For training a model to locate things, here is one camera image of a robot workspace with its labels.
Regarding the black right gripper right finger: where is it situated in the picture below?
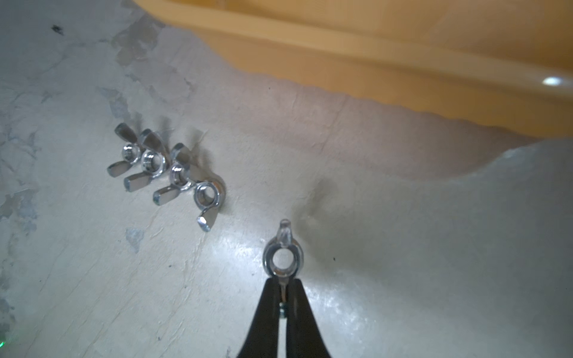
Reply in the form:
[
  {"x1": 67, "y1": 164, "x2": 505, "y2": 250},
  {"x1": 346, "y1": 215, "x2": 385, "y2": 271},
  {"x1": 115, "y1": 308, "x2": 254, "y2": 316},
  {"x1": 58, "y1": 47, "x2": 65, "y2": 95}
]
[{"x1": 286, "y1": 278, "x2": 331, "y2": 358}]

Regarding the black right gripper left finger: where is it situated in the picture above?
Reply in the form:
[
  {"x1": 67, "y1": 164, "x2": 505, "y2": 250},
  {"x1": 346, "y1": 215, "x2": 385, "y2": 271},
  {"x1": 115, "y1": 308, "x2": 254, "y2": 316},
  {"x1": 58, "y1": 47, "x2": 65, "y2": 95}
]
[{"x1": 237, "y1": 277, "x2": 281, "y2": 358}]

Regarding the silver wing nut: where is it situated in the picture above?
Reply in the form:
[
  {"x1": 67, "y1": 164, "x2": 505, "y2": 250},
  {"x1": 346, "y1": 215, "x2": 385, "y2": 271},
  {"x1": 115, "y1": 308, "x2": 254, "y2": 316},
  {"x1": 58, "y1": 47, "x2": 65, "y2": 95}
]
[
  {"x1": 123, "y1": 129, "x2": 171, "y2": 192},
  {"x1": 263, "y1": 219, "x2": 304, "y2": 318},
  {"x1": 153, "y1": 143, "x2": 205, "y2": 206},
  {"x1": 107, "y1": 122, "x2": 143, "y2": 178},
  {"x1": 194, "y1": 178, "x2": 226, "y2": 232}
]

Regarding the yellow plastic storage box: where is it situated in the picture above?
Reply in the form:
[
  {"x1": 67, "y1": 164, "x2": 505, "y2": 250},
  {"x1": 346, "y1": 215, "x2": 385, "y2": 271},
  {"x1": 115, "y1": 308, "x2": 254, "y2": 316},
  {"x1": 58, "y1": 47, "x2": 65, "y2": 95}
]
[{"x1": 139, "y1": 1, "x2": 572, "y2": 138}]

